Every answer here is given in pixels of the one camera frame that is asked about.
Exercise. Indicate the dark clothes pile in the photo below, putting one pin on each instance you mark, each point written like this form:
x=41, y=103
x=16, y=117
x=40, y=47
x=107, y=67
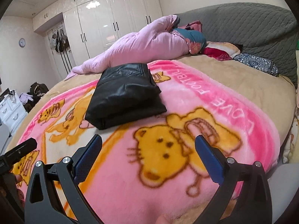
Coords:
x=31, y=105

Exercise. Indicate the dark olive bag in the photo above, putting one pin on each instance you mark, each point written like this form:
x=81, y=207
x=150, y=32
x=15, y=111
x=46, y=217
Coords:
x=39, y=88

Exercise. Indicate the person's right hand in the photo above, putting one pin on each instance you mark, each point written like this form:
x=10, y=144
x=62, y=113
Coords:
x=163, y=220

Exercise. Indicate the cream cartoon print bedding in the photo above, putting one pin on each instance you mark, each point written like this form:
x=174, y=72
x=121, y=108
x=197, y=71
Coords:
x=292, y=140

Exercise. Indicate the lilac clothes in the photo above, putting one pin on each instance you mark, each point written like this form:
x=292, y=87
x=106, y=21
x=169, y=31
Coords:
x=25, y=97

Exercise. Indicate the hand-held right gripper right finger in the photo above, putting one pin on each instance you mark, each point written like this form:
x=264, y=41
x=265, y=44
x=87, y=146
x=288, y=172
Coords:
x=210, y=158

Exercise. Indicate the black paper bag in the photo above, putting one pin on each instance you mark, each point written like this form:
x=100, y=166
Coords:
x=7, y=94

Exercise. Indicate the grey quilted headboard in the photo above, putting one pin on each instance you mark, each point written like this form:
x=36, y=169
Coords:
x=245, y=25

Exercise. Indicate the grey chair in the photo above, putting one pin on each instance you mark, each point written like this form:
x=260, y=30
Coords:
x=3, y=134

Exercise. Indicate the round wall clock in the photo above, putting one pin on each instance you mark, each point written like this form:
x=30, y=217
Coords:
x=22, y=42

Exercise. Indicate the black leather jacket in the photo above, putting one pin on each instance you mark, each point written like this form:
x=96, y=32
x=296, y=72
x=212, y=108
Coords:
x=123, y=93

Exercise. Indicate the hanging bags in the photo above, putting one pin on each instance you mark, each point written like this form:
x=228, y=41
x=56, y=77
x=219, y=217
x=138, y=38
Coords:
x=59, y=43

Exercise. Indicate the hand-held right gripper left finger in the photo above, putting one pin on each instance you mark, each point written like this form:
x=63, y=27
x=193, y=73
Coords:
x=87, y=158

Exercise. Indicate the white drawer chest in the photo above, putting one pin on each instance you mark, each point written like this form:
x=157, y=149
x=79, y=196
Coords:
x=11, y=110

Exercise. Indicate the blue floral pillow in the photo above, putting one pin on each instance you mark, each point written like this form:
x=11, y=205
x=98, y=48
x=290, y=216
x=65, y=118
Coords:
x=257, y=61

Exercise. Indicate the white wardrobe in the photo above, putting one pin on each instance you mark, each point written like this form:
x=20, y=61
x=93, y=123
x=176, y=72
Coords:
x=105, y=23

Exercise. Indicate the pink duvet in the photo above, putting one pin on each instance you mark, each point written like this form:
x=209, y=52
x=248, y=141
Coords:
x=140, y=46

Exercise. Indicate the red patterned pillow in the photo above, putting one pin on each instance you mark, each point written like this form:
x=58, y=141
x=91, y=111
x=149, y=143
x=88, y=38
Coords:
x=219, y=51

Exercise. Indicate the person's left hand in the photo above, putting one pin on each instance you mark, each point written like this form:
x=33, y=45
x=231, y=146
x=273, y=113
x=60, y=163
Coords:
x=19, y=179

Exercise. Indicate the pink cartoon printed blanket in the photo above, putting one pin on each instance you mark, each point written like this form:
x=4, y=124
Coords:
x=130, y=191

